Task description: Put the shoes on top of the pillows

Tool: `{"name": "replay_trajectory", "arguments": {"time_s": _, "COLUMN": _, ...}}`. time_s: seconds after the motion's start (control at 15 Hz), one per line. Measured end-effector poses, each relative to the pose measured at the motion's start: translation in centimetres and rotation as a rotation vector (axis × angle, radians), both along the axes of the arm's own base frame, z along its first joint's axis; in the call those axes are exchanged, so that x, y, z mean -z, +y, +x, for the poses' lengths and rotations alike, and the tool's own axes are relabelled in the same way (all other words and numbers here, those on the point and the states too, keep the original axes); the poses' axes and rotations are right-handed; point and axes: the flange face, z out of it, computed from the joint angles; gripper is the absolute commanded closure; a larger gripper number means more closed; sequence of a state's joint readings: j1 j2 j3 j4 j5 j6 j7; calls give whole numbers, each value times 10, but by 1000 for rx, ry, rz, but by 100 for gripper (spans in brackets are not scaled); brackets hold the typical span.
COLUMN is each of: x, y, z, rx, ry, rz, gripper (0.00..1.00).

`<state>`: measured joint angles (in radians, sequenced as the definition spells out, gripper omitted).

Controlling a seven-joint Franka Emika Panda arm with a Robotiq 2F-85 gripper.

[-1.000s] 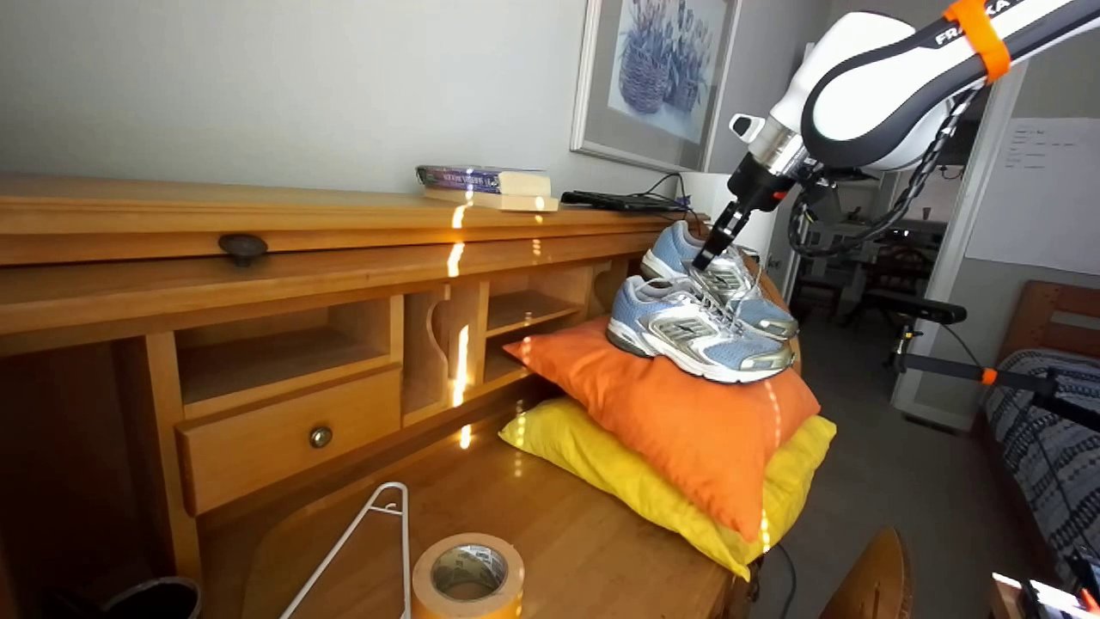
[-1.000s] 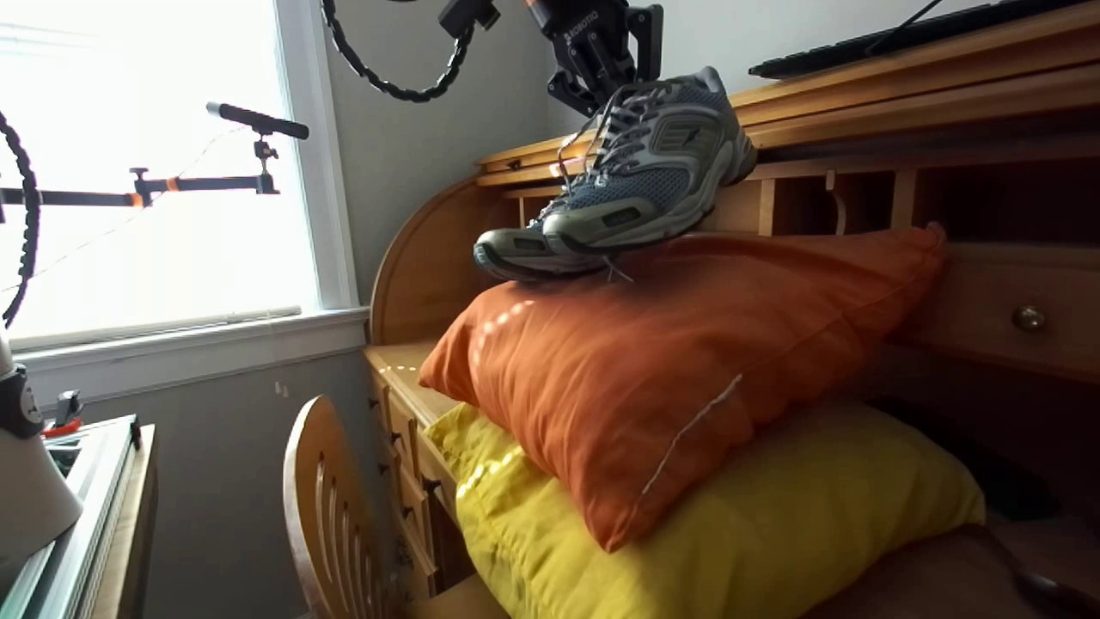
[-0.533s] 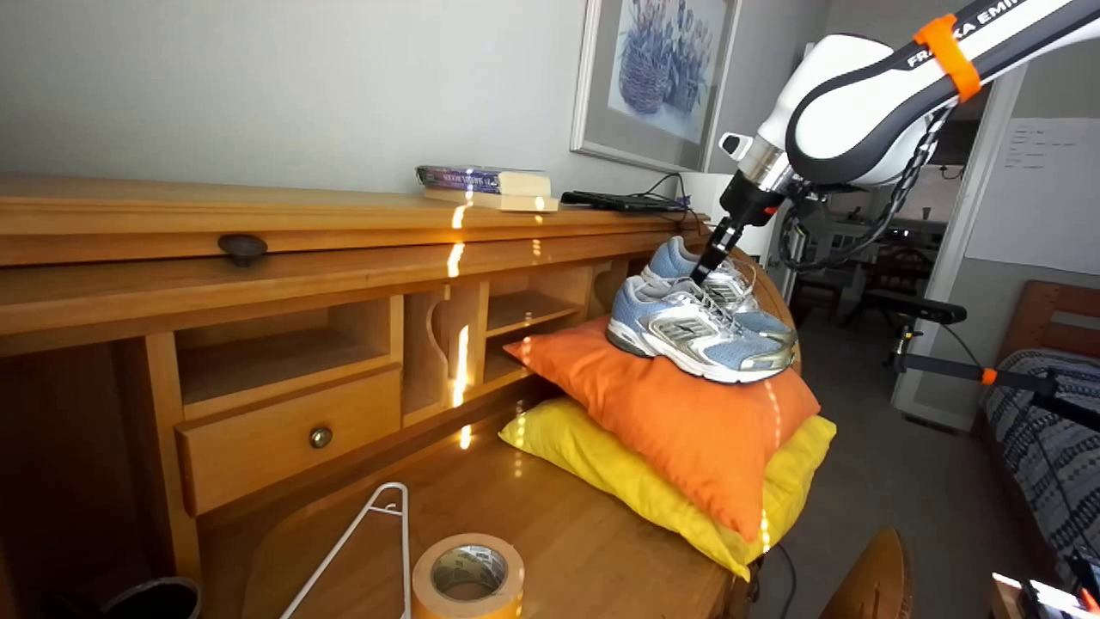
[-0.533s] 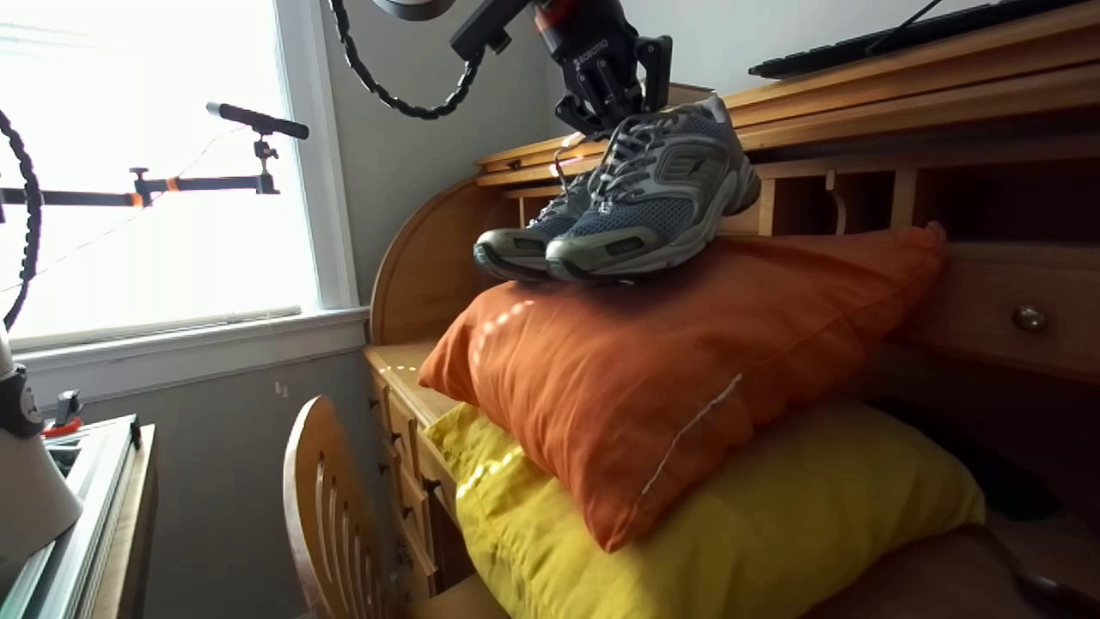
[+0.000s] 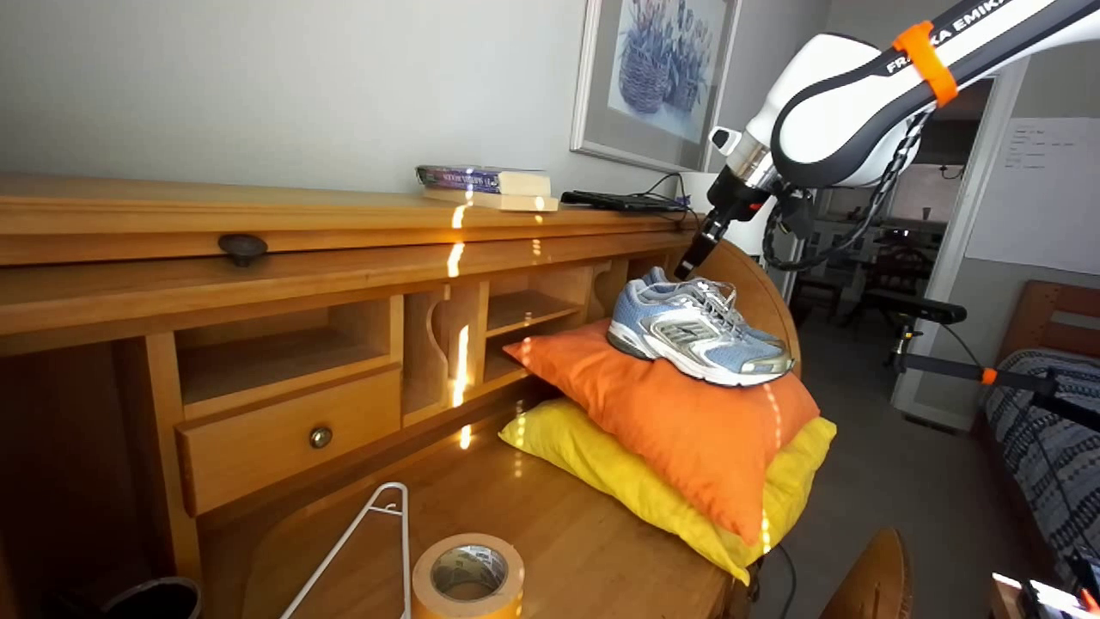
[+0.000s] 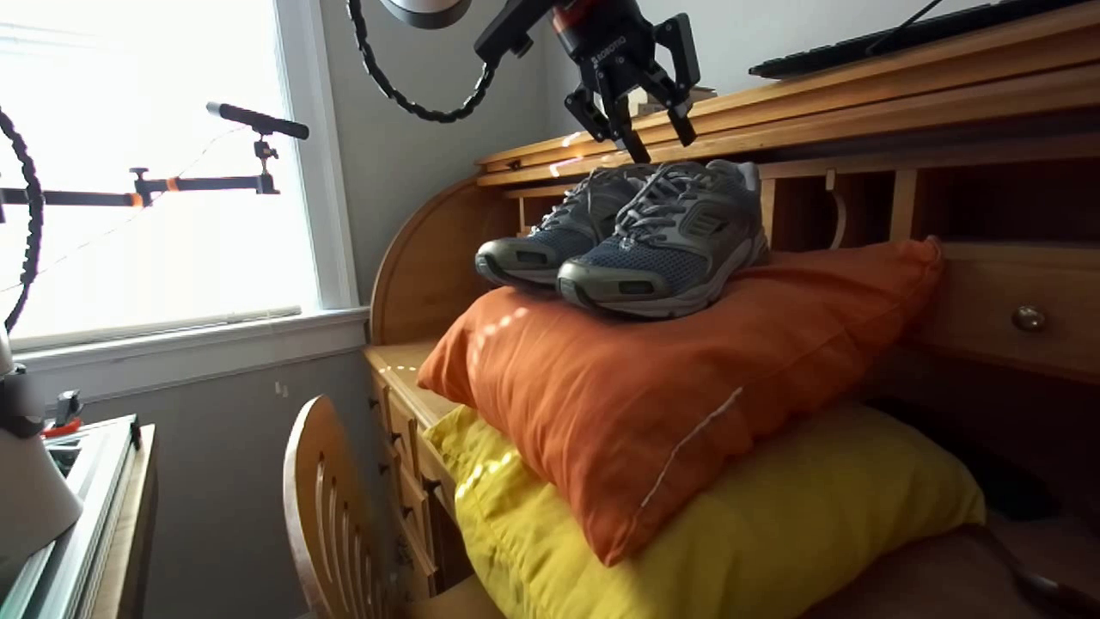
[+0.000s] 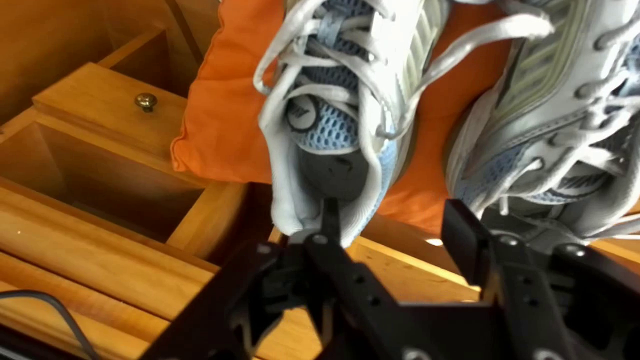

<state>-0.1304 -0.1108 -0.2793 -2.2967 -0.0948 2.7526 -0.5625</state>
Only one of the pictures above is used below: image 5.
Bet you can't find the orange strap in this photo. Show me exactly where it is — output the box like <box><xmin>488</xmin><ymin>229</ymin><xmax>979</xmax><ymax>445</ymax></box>
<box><xmin>890</xmin><ymin>16</ymin><xmax>958</xmax><ymax>110</ymax></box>

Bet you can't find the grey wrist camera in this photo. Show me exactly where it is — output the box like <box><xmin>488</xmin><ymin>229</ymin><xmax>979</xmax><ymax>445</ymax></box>
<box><xmin>705</xmin><ymin>123</ymin><xmax>747</xmax><ymax>159</ymax></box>

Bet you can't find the white wire hanger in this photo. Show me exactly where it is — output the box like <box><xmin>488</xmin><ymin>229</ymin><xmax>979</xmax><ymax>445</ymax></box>
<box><xmin>277</xmin><ymin>477</ymin><xmax>414</xmax><ymax>619</ymax></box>

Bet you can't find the wooden roll-top desk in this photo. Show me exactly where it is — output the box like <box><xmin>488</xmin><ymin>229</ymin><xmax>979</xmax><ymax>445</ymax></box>
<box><xmin>0</xmin><ymin>171</ymin><xmax>805</xmax><ymax>619</ymax></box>

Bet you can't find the dark roll-top handle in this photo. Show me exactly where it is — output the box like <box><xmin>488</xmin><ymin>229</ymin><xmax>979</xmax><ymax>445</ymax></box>
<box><xmin>216</xmin><ymin>232</ymin><xmax>271</xmax><ymax>268</ymax></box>

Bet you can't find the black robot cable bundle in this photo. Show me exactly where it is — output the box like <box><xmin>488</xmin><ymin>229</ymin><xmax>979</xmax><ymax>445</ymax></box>
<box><xmin>775</xmin><ymin>107</ymin><xmax>933</xmax><ymax>268</ymax></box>

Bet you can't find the black waste bin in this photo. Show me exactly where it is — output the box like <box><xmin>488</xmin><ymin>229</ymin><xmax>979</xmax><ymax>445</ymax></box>
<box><xmin>97</xmin><ymin>575</ymin><xmax>205</xmax><ymax>619</ymax></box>

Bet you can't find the white door frame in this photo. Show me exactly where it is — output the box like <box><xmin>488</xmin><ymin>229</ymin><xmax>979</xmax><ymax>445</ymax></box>
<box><xmin>890</xmin><ymin>61</ymin><xmax>1032</xmax><ymax>434</ymax></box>

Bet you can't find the black stereo camera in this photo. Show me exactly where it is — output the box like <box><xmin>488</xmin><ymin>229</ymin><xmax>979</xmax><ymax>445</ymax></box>
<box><xmin>862</xmin><ymin>289</ymin><xmax>970</xmax><ymax>328</ymax></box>

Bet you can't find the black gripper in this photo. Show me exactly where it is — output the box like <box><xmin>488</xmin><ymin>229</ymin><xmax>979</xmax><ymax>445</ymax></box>
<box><xmin>670</xmin><ymin>168</ymin><xmax>766</xmax><ymax>285</ymax></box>

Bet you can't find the blue grey running shoe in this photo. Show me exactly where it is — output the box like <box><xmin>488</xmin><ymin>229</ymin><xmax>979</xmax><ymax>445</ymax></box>
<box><xmin>601</xmin><ymin>271</ymin><xmax>798</xmax><ymax>392</ymax></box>
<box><xmin>633</xmin><ymin>264</ymin><xmax>749</xmax><ymax>328</ymax></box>

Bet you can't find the tan packing tape roll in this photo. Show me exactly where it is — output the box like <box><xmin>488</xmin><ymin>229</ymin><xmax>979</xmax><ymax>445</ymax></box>
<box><xmin>410</xmin><ymin>530</ymin><xmax>529</xmax><ymax>619</ymax></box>

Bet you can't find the black camera boom stand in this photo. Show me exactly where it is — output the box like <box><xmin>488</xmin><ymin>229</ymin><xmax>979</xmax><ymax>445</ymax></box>
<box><xmin>890</xmin><ymin>320</ymin><xmax>1100</xmax><ymax>434</ymax></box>

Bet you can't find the cream book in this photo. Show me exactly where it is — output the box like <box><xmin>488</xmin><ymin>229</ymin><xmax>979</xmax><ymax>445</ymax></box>
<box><xmin>495</xmin><ymin>168</ymin><xmax>563</xmax><ymax>218</ymax></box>

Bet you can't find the wooden bed headboard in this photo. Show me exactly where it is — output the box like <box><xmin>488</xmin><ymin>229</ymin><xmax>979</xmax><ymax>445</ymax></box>
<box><xmin>999</xmin><ymin>279</ymin><xmax>1100</xmax><ymax>366</ymax></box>

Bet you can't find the orange pillow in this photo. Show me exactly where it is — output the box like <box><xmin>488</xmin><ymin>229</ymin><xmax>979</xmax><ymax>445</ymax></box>
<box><xmin>503</xmin><ymin>318</ymin><xmax>826</xmax><ymax>543</ymax></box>

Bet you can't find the framed blue flower picture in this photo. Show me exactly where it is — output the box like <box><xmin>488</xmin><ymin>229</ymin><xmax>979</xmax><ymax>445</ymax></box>
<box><xmin>570</xmin><ymin>0</ymin><xmax>747</xmax><ymax>177</ymax></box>

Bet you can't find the wooden chair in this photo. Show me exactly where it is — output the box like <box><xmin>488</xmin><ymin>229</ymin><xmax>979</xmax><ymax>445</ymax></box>
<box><xmin>818</xmin><ymin>525</ymin><xmax>922</xmax><ymax>619</ymax></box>

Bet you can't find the wooden desk drawer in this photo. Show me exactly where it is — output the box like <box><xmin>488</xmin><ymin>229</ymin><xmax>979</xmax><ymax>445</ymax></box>
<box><xmin>170</xmin><ymin>366</ymin><xmax>406</xmax><ymax>515</ymax></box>

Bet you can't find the black keyboard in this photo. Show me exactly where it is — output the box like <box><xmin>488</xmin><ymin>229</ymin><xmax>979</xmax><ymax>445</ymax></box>
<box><xmin>560</xmin><ymin>186</ymin><xmax>693</xmax><ymax>221</ymax></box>

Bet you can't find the striped bed blanket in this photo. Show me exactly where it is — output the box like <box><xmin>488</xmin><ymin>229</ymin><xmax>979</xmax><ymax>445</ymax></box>
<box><xmin>975</xmin><ymin>348</ymin><xmax>1100</xmax><ymax>577</ymax></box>

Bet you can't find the yellow pillow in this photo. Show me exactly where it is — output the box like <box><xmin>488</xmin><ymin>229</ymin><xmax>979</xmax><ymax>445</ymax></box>
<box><xmin>498</xmin><ymin>392</ymin><xmax>838</xmax><ymax>584</ymax></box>

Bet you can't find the whiteboard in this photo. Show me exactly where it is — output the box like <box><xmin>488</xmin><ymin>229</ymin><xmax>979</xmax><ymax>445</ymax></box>
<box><xmin>967</xmin><ymin>81</ymin><xmax>1100</xmax><ymax>279</ymax></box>

